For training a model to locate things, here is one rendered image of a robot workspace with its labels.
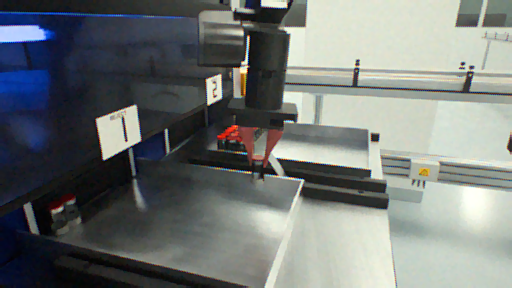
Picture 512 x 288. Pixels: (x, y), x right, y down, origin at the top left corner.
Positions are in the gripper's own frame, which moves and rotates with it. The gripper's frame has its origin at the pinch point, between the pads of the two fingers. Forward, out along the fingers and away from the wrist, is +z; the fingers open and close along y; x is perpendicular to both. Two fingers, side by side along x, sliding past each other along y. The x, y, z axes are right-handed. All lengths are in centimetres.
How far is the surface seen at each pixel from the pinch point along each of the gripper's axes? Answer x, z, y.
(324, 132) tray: -36.2, 5.9, -16.7
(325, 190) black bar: -3.0, 5.7, -12.1
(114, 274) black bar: 18.7, 7.7, 15.0
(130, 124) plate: 0.5, -4.2, 20.2
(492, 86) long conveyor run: -96, -2, -94
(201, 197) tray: -2.1, 9.2, 9.4
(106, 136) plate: 5.6, -3.9, 21.5
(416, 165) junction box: -98, 38, -74
